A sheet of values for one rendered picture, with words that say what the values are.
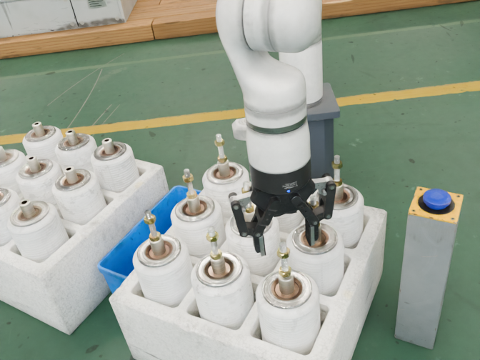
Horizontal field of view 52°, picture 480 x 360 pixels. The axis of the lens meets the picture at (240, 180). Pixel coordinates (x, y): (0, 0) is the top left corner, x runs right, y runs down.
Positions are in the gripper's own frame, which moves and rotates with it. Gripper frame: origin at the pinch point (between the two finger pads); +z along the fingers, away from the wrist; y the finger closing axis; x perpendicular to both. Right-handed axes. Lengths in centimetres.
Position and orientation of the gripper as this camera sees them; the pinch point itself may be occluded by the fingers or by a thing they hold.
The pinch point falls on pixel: (286, 240)
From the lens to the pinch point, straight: 68.4
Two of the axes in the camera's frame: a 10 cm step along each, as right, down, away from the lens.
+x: -1.8, -5.7, 8.0
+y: 9.8, -2.0, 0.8
